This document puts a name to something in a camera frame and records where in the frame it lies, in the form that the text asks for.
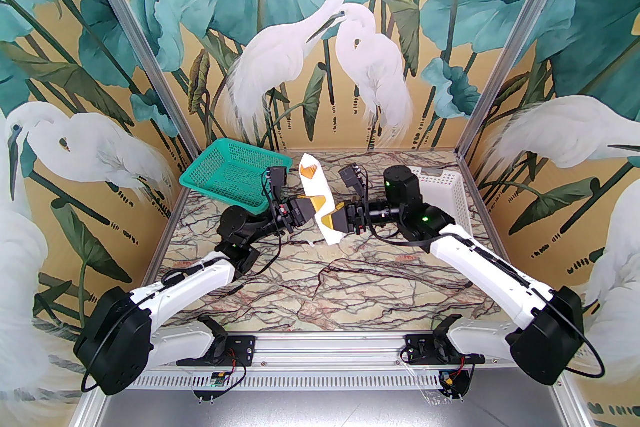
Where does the slotted grey metal panel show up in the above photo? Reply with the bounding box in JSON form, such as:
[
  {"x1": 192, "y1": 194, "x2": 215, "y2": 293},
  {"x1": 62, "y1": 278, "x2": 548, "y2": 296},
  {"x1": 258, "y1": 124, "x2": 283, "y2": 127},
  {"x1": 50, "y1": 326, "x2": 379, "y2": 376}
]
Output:
[{"x1": 74, "y1": 367, "x2": 596, "y2": 427}]

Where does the white paper napkin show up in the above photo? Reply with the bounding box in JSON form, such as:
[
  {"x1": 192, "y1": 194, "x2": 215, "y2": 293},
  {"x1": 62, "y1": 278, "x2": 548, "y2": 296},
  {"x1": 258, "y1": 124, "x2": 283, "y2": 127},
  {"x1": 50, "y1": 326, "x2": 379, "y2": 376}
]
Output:
[{"x1": 299, "y1": 153, "x2": 347, "y2": 246}]

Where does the green plastic mesh basket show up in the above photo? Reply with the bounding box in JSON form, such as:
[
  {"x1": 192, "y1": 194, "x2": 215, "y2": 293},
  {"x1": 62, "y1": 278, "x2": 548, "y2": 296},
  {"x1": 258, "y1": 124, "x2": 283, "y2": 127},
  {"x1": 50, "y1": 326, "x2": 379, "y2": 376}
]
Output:
[{"x1": 179, "y1": 138, "x2": 294, "y2": 217}]

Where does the aluminium corner post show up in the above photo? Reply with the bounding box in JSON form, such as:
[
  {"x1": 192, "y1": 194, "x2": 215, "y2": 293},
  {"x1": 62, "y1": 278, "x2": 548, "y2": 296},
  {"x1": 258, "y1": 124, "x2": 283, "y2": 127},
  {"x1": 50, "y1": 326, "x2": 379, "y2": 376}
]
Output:
[
  {"x1": 64, "y1": 0, "x2": 207, "y2": 156},
  {"x1": 456, "y1": 0, "x2": 592, "y2": 156}
]

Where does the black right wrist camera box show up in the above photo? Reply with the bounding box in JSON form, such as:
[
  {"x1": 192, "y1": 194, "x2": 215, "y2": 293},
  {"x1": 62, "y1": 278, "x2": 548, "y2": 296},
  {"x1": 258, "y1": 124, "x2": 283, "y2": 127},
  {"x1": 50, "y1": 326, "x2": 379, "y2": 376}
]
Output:
[{"x1": 339, "y1": 163, "x2": 367, "y2": 196}]

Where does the aluminium front frame rail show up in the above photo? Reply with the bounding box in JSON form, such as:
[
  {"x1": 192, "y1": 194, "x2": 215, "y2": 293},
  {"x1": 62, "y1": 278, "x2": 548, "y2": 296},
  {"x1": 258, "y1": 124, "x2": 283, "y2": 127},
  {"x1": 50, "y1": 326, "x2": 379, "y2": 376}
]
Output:
[{"x1": 97, "y1": 332, "x2": 571, "y2": 368}]

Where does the white perforated plastic basket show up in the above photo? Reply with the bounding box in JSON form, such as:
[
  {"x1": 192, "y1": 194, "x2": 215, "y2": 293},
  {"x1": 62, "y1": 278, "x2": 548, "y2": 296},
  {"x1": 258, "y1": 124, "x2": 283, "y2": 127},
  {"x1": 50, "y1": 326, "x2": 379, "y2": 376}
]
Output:
[{"x1": 411, "y1": 166, "x2": 475, "y2": 243}]

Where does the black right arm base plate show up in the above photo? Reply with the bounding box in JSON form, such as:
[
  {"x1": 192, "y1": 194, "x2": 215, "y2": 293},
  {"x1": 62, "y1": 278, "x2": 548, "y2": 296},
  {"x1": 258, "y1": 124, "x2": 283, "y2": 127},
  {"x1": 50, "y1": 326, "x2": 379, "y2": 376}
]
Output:
[{"x1": 404, "y1": 334, "x2": 487, "y2": 365}]

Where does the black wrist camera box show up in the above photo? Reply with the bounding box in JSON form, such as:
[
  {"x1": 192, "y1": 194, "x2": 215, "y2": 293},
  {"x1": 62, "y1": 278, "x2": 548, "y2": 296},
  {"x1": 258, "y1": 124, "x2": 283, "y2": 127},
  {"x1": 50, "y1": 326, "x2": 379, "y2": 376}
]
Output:
[
  {"x1": 264, "y1": 166, "x2": 289, "y2": 196},
  {"x1": 339, "y1": 163, "x2": 367, "y2": 196}
]

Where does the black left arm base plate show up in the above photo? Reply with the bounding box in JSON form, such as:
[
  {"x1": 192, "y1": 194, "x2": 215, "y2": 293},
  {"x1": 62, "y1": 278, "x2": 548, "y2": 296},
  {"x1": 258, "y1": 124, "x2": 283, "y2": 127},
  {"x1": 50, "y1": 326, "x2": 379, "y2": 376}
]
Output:
[{"x1": 200, "y1": 335, "x2": 257, "y2": 367}]

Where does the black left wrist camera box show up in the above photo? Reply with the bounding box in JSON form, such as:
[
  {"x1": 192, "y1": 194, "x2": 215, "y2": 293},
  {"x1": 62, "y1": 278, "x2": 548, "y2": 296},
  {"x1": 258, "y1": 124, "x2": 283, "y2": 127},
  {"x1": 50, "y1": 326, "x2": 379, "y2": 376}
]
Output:
[{"x1": 264, "y1": 166, "x2": 289, "y2": 196}]

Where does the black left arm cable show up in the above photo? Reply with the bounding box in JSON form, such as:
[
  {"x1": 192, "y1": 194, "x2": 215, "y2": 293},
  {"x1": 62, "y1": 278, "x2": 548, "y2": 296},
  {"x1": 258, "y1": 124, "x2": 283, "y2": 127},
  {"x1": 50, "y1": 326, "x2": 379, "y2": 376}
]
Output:
[{"x1": 81, "y1": 185, "x2": 289, "y2": 393}]

